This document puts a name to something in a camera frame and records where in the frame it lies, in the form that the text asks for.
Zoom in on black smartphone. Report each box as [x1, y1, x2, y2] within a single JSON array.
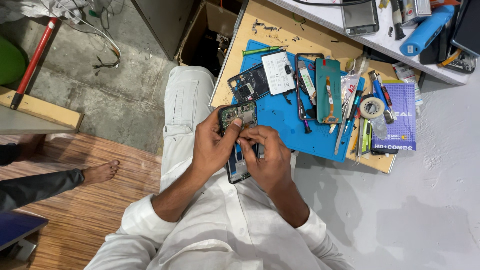
[[218, 100, 262, 185]]

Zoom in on pile of small metal parts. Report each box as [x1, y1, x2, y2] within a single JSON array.
[[250, 18, 283, 35]]

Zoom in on green round object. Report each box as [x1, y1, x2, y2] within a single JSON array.
[[0, 35, 27, 86]]

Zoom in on blue handled screwdriver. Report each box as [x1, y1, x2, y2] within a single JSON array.
[[368, 70, 395, 125]]

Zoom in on teal phone back cover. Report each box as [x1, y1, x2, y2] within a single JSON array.
[[314, 58, 343, 125]]

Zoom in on dark tablet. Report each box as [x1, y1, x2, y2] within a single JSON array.
[[450, 0, 480, 58]]

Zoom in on dark purple phone frame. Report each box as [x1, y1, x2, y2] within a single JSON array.
[[294, 52, 325, 121]]

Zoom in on grey metal cabinet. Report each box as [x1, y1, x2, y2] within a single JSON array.
[[130, 0, 201, 62]]

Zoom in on white printed tube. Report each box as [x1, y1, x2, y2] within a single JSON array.
[[391, 61, 424, 107]]

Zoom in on yellow green cutter knife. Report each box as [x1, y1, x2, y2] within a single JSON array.
[[361, 118, 373, 155]]

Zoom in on silver tweezers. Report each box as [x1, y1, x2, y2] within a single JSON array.
[[333, 90, 361, 156]]

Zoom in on blue silicone repair mat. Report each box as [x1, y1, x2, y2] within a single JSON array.
[[231, 39, 366, 163]]

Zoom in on blue black pen tool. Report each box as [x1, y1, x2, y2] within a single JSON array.
[[344, 90, 364, 135]]

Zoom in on person's right hand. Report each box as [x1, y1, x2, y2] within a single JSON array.
[[236, 125, 293, 193]]

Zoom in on grey cloth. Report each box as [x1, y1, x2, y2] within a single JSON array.
[[0, 0, 90, 25]]

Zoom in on blue board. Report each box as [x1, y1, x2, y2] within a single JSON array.
[[0, 211, 50, 253]]

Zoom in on white cables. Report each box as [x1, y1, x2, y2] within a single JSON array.
[[52, 0, 122, 70]]

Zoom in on green screwdriver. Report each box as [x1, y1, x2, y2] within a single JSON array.
[[242, 45, 289, 57]]

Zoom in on black handled tool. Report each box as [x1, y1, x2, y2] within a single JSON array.
[[389, 0, 407, 41]]

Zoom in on orange flex cable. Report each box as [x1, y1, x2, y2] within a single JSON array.
[[323, 76, 339, 124]]

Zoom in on clear plastic bag red print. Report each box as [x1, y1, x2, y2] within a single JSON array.
[[340, 73, 361, 104]]

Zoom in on grey smartphone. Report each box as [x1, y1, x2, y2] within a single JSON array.
[[340, 0, 380, 37]]

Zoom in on white trousers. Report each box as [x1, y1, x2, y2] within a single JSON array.
[[159, 65, 226, 194]]

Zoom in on red broom handle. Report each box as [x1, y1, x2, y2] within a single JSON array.
[[10, 16, 59, 110]]

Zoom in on black purple-tipped screwdriver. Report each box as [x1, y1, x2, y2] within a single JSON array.
[[298, 97, 313, 134]]

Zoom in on white shirt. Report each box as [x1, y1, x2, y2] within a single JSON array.
[[84, 154, 355, 270]]

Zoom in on blue hot air tool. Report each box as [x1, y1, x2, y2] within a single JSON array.
[[399, 4, 455, 57]]

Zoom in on white phone battery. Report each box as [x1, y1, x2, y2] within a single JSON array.
[[260, 50, 296, 96]]

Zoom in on cardboard box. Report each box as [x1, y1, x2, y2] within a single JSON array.
[[175, 0, 244, 77]]

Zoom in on tape roll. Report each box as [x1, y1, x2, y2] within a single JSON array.
[[359, 96, 386, 119]]

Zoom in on white shelf with tools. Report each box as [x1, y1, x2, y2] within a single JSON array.
[[267, 0, 480, 86]]

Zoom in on person's left hand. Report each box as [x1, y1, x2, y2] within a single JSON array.
[[191, 106, 244, 177]]

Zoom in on blue printed booklet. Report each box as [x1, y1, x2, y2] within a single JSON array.
[[370, 82, 417, 151]]

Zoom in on black phone back cover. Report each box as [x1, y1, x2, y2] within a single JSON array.
[[227, 63, 270, 104]]

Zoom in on white phone sub board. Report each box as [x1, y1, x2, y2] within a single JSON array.
[[297, 60, 317, 106]]

